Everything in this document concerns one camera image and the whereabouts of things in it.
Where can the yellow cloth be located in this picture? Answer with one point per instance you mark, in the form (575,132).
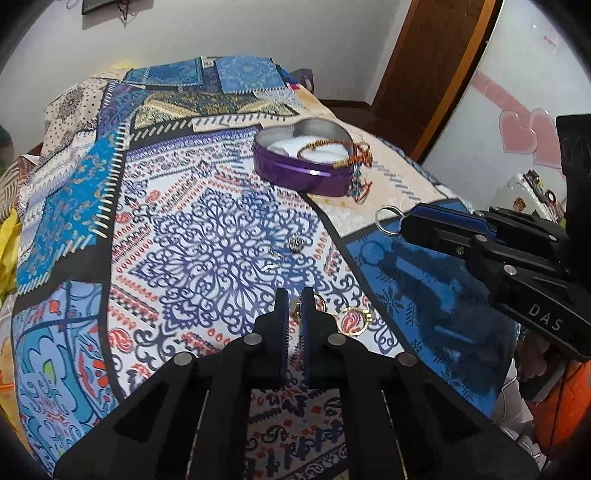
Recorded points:
(8,249)

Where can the brown wooden door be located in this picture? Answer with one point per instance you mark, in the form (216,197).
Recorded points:
(425,60)

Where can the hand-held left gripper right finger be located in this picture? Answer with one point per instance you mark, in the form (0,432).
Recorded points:
(308,325)

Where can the silver bangle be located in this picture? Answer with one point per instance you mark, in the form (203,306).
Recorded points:
(382,226)

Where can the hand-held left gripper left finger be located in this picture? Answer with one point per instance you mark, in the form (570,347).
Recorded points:
(282,325)

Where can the white cluttered bag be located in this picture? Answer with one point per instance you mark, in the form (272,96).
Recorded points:
(535,196)

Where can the patterned patchwork blanket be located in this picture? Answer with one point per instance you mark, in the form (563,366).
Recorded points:
(198,221)

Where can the orange cloth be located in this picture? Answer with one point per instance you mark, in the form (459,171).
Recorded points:
(570,415)

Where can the small silver earring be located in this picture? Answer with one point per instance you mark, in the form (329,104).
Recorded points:
(268,267)
(278,252)

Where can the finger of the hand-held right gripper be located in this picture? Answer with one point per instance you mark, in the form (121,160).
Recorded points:
(450,217)
(438,240)

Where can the white padding cloth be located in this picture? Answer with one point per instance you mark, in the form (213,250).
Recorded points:
(291,144)

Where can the purple heart-shaped tin box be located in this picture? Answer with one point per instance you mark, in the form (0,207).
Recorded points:
(300,168)

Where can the white wardrobe with pink hearts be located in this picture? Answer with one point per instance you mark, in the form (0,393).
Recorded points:
(517,78)

